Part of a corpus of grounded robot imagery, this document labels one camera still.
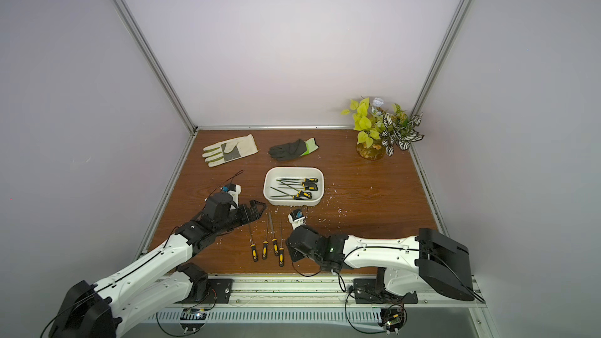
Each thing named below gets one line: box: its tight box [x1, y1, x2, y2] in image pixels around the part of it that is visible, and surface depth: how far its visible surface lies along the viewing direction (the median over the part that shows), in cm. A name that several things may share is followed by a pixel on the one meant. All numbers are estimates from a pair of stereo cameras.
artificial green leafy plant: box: [341, 97, 425, 158], surface depth 92 cm
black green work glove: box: [268, 137, 320, 162], surface depth 113 cm
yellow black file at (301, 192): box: [278, 179, 313, 200], surface depth 96 cm
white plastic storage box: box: [262, 166, 325, 207], surface depth 99 cm
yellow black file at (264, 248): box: [262, 212, 269, 261], surface depth 83 cm
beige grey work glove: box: [201, 133, 259, 168], surface depth 114 cm
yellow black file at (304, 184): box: [276, 179, 318, 187], surface depth 99 cm
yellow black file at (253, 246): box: [248, 222, 259, 263], surface depth 81 cm
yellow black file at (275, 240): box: [269, 212, 280, 257], surface depth 83 cm
